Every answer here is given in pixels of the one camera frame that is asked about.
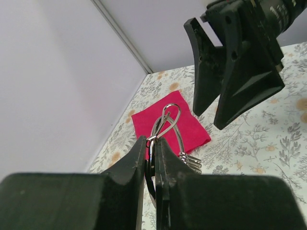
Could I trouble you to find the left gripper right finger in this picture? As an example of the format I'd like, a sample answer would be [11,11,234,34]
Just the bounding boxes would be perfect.
[155,138,307,230]

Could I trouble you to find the large metal keyring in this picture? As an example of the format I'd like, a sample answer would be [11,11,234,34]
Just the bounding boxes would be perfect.
[145,103,202,207]

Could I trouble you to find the folded magenta cloth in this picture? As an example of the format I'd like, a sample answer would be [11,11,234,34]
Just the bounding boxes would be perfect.
[131,90,212,156]

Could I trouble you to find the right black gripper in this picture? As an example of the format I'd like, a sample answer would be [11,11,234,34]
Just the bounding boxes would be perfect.
[184,0,307,130]

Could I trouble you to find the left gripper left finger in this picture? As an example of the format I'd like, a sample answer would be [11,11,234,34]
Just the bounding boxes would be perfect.
[0,136,146,230]

